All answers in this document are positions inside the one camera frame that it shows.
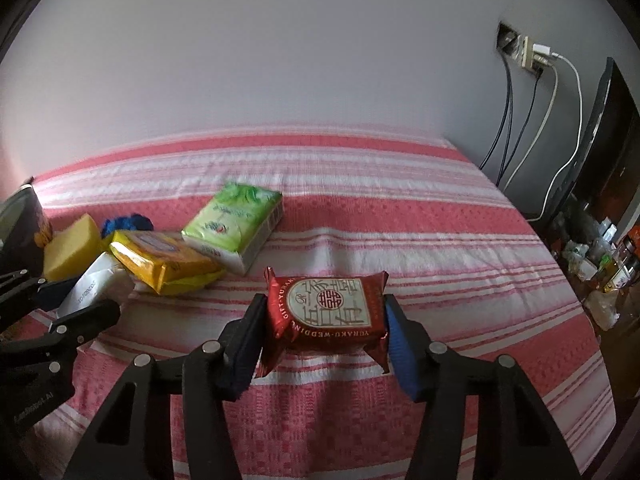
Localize cluttered side table items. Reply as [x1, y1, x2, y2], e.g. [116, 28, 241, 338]
[544, 196, 639, 332]

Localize black monitor screen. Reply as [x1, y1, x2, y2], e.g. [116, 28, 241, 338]
[542, 58, 639, 224]

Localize black power cable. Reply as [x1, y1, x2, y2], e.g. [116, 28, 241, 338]
[478, 54, 544, 189]

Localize yellow sponge on bed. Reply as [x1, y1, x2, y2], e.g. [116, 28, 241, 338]
[42, 214, 101, 282]

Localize red wedding wipes packet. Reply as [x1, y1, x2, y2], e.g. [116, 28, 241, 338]
[257, 266, 390, 377]

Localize gold yellow snack packet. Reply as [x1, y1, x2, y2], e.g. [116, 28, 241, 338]
[110, 230, 226, 296]

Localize small green tissue pack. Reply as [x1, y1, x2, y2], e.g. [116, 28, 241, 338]
[181, 182, 283, 275]

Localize round metal tin box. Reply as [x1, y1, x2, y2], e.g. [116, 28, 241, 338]
[0, 181, 52, 275]

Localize wall socket with plugs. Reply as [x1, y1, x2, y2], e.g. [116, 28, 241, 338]
[496, 22, 553, 74]

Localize white charger cable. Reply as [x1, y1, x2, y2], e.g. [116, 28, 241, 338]
[501, 64, 560, 194]
[524, 52, 585, 224]

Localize blue crumpled cloth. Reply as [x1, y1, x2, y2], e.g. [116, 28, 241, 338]
[101, 214, 154, 238]

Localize pink striped bed cover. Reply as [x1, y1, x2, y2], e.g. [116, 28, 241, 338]
[23, 128, 615, 479]

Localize grey white pack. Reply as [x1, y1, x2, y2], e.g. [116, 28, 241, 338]
[56, 252, 134, 318]

